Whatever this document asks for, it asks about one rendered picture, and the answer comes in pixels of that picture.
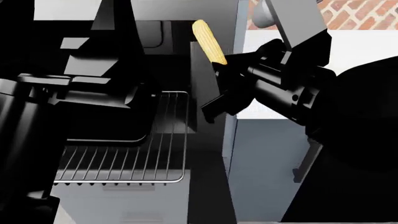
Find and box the grey counter cabinet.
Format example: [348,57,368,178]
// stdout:
[229,118,313,224]

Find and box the grey rounded object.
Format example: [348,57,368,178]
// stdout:
[252,0,279,28]

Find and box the grey right gripper camera box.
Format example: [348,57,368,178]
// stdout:
[266,0,331,69]

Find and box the black baking tray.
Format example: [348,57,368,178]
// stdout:
[66,102,157,144]

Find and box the stainless steel oven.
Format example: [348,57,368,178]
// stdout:
[32,0,241,224]

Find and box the yellow corn cob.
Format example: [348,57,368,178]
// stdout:
[192,19,228,65]

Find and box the dark cabinet handle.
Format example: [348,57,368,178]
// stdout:
[292,139,324,183]

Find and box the grey gripper camera box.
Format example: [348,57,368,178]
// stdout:
[266,0,331,69]
[59,0,147,79]

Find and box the metal wire oven rack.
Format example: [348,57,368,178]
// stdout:
[53,90,190,187]

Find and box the grey left gripper camera box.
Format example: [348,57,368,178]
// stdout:
[59,0,147,79]

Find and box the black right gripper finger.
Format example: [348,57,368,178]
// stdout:
[212,51,259,77]
[200,91,250,124]

